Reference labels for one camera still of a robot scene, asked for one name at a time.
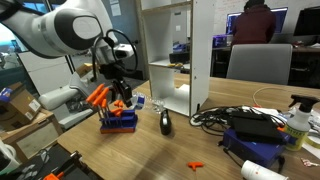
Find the small orange T-handle key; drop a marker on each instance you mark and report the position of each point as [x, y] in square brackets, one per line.
[194, 165]

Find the person in maroon hoodie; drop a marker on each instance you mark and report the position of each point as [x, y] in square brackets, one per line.
[256, 25]

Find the grey office chair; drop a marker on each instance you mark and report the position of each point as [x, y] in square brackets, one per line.
[267, 63]

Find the clear plastic water bottle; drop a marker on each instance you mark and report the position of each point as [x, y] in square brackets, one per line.
[141, 101]

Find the computer monitor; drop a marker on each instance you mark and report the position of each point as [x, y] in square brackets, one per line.
[280, 14]

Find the black power adapter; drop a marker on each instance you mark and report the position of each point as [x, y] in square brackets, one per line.
[258, 128]

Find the black tape dispenser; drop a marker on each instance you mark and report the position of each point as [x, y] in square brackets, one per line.
[165, 123]

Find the white paper cup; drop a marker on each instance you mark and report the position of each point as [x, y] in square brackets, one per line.
[253, 171]

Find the cardboard box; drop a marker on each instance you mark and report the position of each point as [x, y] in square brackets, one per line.
[18, 107]

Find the black object on shelf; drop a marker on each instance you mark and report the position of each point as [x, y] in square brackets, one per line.
[180, 57]

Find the blue box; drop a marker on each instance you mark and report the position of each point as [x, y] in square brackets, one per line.
[263, 154]

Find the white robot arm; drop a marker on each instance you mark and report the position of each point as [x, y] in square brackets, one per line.
[73, 27]

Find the blue hex key holder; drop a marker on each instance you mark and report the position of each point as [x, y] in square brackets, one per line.
[125, 123]

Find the spray bottle black trigger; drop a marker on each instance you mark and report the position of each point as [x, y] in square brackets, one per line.
[297, 126]

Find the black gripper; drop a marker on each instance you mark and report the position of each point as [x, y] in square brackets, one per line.
[114, 75]

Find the white wooden shelf unit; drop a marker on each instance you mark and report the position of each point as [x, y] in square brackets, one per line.
[178, 76]

